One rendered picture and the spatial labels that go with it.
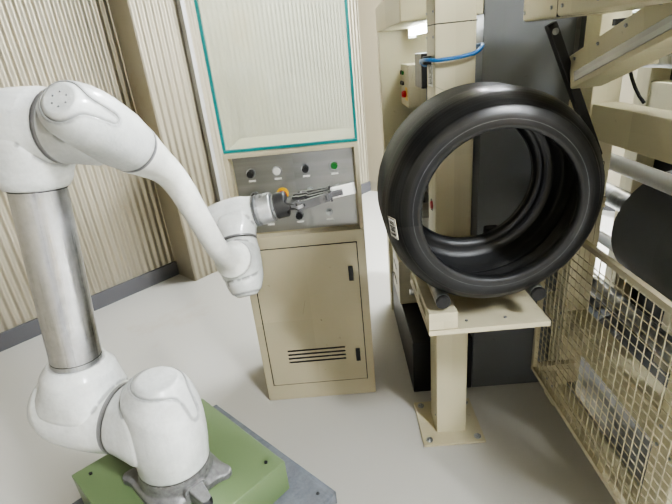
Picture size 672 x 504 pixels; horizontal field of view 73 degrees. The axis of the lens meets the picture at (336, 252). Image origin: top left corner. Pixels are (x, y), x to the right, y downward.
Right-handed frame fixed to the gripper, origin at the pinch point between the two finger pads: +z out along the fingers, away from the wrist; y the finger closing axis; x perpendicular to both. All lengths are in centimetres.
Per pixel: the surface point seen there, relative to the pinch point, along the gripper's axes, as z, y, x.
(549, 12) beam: 63, 8, -32
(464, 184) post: 40, 28, 16
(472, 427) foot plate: 31, 28, 129
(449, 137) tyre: 29.0, -12.3, -10.6
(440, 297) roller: 20.9, -9.3, 35.8
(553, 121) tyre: 54, -12, -8
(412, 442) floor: 3, 23, 126
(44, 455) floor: -167, 33, 102
